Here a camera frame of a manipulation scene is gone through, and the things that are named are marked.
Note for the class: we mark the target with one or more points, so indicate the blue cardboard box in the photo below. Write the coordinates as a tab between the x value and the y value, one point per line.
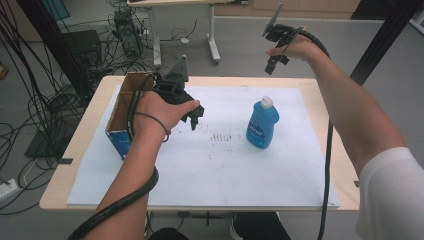
119	143

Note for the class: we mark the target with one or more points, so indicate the white paper sheet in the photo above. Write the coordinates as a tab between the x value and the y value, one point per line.
216	173

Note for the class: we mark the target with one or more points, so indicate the blue bottle with white cap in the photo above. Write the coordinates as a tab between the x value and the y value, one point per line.
261	128

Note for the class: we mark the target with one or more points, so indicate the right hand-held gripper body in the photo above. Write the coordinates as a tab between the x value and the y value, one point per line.
281	33

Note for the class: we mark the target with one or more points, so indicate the black computer tower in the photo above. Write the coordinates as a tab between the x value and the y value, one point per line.
128	33

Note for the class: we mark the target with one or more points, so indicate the teal panel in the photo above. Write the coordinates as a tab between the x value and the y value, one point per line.
55	8

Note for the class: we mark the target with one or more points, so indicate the person's right hand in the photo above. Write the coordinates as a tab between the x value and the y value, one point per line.
300	50

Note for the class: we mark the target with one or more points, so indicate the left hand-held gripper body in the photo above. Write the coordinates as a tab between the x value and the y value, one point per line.
171	87

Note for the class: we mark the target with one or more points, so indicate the white shoe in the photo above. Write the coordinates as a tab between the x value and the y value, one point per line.
235	231

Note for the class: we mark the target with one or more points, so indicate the black metal post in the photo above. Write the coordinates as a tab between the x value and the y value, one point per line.
383	40

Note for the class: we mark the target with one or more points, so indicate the black floor plate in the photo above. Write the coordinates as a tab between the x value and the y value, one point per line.
43	146

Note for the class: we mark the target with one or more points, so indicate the black table clip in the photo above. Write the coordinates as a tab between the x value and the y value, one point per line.
65	160
356	183

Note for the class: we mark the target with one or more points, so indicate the dark metal stand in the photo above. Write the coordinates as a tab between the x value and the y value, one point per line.
50	36

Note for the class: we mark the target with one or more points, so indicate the white shirt sleeve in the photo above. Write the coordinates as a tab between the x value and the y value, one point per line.
393	200

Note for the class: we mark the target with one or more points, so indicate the person's left hand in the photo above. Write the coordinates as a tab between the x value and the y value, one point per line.
156	108

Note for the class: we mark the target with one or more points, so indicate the white-legged desk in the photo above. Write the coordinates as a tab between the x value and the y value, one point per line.
213	33

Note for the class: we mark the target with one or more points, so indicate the black equipment case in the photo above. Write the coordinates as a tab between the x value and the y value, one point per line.
83	46

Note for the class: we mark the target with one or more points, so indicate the white power strip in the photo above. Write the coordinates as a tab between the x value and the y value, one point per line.
6	190

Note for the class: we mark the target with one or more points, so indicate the person's black trousers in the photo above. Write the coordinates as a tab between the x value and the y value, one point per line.
260	226

